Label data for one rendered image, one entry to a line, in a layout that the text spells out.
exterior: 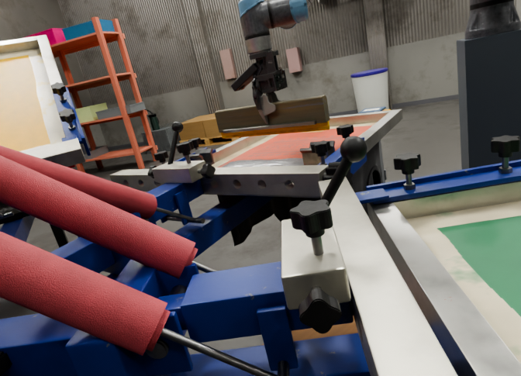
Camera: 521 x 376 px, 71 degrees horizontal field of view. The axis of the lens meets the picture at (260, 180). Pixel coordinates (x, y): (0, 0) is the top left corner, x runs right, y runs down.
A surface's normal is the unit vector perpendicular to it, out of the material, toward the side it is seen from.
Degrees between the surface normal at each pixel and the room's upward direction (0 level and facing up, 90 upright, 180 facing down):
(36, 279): 56
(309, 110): 90
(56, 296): 69
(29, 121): 32
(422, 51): 90
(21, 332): 0
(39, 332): 0
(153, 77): 90
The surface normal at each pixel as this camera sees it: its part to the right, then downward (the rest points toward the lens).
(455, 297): -0.20, -0.93
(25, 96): 0.07, -0.69
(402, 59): -0.32, 0.35
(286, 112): -0.54, 0.36
